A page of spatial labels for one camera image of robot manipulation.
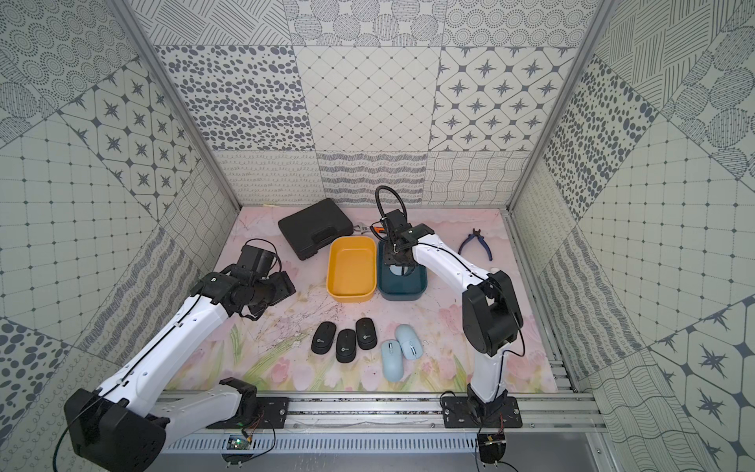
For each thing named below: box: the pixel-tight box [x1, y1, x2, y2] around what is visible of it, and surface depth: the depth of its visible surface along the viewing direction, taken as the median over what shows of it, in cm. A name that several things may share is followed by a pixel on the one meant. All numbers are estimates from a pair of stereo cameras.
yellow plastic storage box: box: [326, 236, 378, 303], surface depth 103 cm
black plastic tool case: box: [277, 197, 354, 261], surface depth 113 cm
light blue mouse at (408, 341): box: [395, 323, 423, 360], surface depth 86 cm
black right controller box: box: [477, 432, 507, 464], surface depth 74 cm
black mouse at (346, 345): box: [336, 328, 357, 363], surface depth 85 cm
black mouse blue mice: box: [355, 317, 378, 351], surface depth 88 cm
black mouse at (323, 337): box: [311, 321, 337, 355], surface depth 87 cm
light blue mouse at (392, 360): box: [381, 339, 405, 383], surface depth 83 cm
